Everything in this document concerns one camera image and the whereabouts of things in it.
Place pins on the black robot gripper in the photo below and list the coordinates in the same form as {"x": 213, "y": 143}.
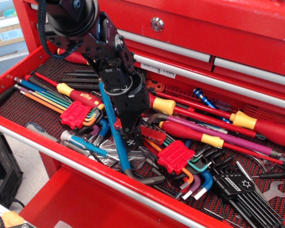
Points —
{"x": 129, "y": 94}

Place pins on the red bit holder strip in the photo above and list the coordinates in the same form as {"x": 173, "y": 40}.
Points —
{"x": 154, "y": 135}

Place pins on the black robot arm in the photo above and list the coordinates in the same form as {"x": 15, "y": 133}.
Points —
{"x": 68, "y": 26}

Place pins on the red key holder back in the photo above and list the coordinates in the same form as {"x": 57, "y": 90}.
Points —
{"x": 169, "y": 89}

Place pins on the blue holder black hex keys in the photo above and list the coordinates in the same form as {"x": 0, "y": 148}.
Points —
{"x": 81, "y": 79}

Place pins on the long blue hex key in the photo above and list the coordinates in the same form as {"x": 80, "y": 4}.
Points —
{"x": 121, "y": 151}

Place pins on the large red yellow screwdriver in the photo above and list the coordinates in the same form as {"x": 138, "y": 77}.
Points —
{"x": 169, "y": 107}

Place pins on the coloured hex key set centre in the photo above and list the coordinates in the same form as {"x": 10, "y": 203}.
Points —
{"x": 175, "y": 160}

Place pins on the coloured hex key set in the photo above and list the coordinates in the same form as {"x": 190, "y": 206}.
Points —
{"x": 76, "y": 116}
{"x": 175, "y": 160}

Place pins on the coloured hex key set left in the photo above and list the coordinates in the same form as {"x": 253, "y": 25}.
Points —
{"x": 76, "y": 116}

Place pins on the blue grey precision screwdriver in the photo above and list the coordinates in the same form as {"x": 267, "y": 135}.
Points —
{"x": 81, "y": 143}

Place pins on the red yellow screwdriver lower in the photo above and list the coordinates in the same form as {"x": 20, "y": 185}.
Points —
{"x": 181, "y": 131}

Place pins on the white drawer label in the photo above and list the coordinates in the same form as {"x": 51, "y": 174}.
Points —
{"x": 158, "y": 70}

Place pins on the red tool chest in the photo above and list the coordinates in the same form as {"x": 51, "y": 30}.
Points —
{"x": 238, "y": 43}

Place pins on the blue metal pen tool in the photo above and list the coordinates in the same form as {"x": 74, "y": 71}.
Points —
{"x": 200, "y": 95}

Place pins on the wiha red yellow screwdriver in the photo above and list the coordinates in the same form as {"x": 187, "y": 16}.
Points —
{"x": 63, "y": 89}

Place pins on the black red drawer liner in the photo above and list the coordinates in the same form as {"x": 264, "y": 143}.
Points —
{"x": 98, "y": 196}

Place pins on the red yellow screwdriver back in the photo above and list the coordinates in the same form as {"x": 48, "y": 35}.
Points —
{"x": 76, "y": 58}

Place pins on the long purple hex key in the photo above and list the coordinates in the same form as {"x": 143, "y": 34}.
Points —
{"x": 226, "y": 137}

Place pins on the silver drawer lock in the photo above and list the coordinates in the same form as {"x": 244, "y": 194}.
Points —
{"x": 157, "y": 24}

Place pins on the black box on floor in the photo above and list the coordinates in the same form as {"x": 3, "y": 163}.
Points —
{"x": 10, "y": 173}

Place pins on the black tekton torx key set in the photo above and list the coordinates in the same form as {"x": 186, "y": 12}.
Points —
{"x": 232, "y": 196}

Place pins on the small silver wrench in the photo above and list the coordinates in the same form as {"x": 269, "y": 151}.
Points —
{"x": 274, "y": 191}

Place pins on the red yellow screwdriver right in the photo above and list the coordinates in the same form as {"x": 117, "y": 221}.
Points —
{"x": 273, "y": 130}

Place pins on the grey blue handle tool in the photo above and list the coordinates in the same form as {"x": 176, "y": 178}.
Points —
{"x": 40, "y": 130}

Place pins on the black red handle tool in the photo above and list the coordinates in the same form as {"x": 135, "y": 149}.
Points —
{"x": 6, "y": 94}

